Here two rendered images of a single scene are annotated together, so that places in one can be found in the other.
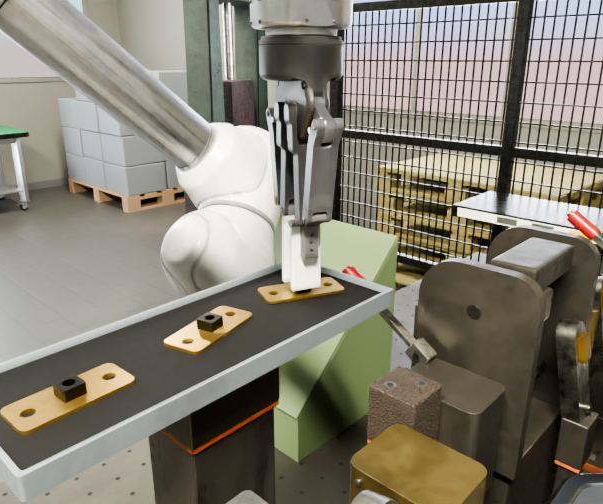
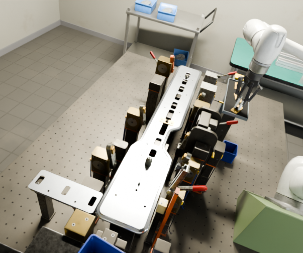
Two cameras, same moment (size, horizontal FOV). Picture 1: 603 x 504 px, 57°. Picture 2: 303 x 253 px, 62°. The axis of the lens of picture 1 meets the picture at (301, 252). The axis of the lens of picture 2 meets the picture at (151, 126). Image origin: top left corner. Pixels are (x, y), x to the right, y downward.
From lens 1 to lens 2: 1.70 m
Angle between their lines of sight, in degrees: 111
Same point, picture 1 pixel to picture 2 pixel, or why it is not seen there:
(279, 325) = (230, 100)
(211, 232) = (299, 157)
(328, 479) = (225, 195)
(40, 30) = not seen: outside the picture
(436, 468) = (200, 104)
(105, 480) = (270, 178)
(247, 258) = (289, 169)
